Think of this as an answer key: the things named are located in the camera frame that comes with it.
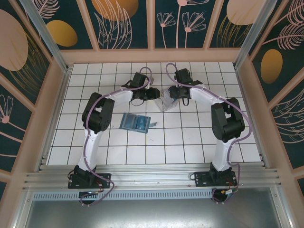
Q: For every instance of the clear plastic packaging box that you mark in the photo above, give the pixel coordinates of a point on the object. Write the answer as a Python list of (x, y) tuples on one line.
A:
[(160, 104)]

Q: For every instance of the teal leather card holder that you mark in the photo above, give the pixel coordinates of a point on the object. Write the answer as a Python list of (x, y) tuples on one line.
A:
[(122, 124)]

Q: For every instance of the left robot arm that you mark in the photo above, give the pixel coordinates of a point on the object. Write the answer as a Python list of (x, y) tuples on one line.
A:
[(97, 114)]

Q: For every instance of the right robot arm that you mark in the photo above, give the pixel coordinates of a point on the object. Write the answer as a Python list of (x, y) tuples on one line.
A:
[(228, 123)]

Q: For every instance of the white printed credit card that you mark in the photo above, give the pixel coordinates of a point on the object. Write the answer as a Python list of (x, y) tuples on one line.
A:
[(167, 101)]

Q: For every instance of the grey metal sheet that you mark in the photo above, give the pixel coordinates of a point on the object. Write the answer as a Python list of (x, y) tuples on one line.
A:
[(152, 213)]

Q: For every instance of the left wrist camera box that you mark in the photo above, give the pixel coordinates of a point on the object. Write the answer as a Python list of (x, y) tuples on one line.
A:
[(151, 80)]

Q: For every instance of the aluminium mounting rail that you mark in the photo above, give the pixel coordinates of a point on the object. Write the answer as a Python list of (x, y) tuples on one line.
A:
[(152, 175)]

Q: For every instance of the aluminium corner post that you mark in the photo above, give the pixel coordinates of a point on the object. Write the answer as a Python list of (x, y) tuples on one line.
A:
[(46, 31), (255, 31)]

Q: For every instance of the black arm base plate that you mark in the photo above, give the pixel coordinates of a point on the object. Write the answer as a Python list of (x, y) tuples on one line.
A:
[(202, 180), (104, 178)]

